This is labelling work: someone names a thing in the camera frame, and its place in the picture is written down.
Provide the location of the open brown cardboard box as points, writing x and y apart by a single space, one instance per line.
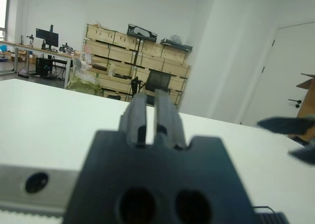
307 98

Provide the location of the wooden crate stack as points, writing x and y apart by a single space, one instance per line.
123 54

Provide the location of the clear plastic bag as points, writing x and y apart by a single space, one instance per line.
176 39

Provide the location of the wooden top office desk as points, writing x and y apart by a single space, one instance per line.
41 49

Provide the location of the flat black tray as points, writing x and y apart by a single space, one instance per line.
176 46

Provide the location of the blue container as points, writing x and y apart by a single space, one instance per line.
3 48

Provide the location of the black computer tower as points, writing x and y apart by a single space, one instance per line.
43 66

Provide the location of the black mesh folding chair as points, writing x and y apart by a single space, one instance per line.
157 80

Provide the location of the large window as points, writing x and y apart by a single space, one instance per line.
3 12

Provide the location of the white door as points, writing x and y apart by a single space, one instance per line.
278 73

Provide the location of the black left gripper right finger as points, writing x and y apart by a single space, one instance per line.
167 115

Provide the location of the green plastic bag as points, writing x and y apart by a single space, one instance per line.
83 86

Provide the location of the small black desk device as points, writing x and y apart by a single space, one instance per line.
65 48

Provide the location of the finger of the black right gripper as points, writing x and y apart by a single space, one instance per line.
307 156
283 125

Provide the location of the pink and white bag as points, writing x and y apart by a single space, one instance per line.
86 54

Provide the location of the black computer monitor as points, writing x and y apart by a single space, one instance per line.
46 37

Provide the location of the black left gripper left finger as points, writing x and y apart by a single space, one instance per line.
136 115

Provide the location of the black tray with white lining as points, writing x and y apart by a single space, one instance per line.
152 35

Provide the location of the small desk stand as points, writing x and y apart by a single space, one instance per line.
31 40

